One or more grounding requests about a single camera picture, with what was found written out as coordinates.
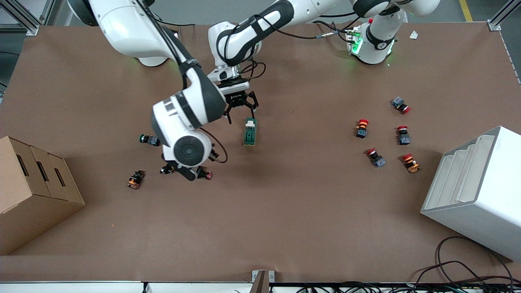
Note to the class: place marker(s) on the red push button blue base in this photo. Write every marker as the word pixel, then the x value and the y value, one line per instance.
pixel 403 135
pixel 376 157
pixel 401 105

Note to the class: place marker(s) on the brown paper table cover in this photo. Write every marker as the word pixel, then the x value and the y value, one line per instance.
pixel 285 211

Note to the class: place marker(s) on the aluminium frame profile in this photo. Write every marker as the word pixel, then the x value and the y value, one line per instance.
pixel 494 25
pixel 24 27

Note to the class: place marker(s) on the black button orange base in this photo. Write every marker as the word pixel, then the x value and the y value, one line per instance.
pixel 165 170
pixel 135 179

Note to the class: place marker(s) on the red button orange base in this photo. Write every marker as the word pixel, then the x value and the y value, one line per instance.
pixel 411 162

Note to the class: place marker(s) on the green push button switch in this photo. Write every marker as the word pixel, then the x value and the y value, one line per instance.
pixel 144 138

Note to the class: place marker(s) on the green load switch white lever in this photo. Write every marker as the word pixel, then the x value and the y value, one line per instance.
pixel 250 134

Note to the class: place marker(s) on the white table edge rail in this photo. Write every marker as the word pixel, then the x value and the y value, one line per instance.
pixel 81 287

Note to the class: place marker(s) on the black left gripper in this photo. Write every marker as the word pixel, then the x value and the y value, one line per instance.
pixel 238 99

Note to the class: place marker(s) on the white paper scrap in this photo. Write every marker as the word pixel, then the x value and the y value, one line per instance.
pixel 414 35

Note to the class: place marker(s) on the grey metal edge bracket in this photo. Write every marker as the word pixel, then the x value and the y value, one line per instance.
pixel 262 278

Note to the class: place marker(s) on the black switch red tip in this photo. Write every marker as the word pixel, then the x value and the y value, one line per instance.
pixel 207 176

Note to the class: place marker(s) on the brown cardboard box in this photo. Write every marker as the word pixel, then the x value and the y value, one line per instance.
pixel 32 203

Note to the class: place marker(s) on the red striped button black base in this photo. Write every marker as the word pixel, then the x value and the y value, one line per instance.
pixel 362 128

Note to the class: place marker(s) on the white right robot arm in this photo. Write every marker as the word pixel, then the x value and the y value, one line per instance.
pixel 130 28

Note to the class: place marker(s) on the white stepped storage rack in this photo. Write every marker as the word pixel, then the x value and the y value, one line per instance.
pixel 488 203

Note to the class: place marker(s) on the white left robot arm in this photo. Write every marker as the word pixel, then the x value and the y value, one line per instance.
pixel 264 24

